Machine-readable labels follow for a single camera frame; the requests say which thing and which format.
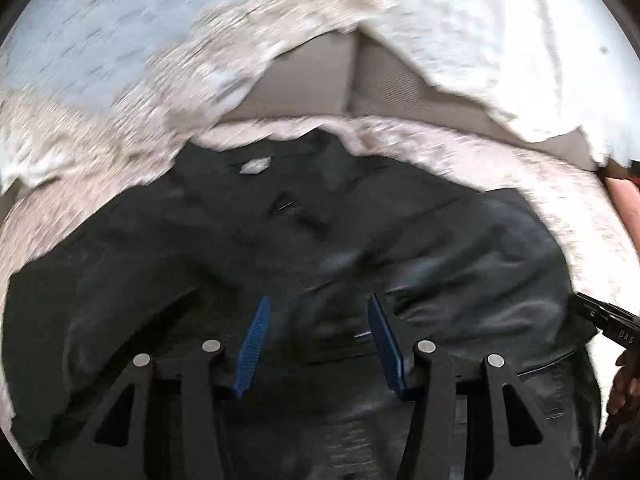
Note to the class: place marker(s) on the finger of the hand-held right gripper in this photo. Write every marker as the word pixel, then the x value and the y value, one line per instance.
pixel 592 310

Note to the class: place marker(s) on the white embossed sofa back cover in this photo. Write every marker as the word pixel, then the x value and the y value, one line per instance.
pixel 475 30

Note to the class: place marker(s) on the pink quilted sofa cover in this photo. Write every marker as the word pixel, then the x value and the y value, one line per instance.
pixel 560 200

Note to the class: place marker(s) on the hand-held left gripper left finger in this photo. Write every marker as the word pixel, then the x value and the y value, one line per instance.
pixel 254 335

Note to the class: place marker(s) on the person's right hand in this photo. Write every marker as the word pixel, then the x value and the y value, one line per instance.
pixel 625 385

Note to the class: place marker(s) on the pink cushion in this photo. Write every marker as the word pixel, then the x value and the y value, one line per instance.
pixel 625 205

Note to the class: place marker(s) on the dark red cloth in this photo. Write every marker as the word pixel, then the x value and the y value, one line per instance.
pixel 635 170

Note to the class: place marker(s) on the black leather jacket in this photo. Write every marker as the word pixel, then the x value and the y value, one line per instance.
pixel 310 240

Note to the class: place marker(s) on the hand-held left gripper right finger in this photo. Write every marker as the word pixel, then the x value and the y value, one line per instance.
pixel 385 340

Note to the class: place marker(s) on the cream lace-trimmed sofa back cover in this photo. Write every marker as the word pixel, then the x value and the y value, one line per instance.
pixel 100 50

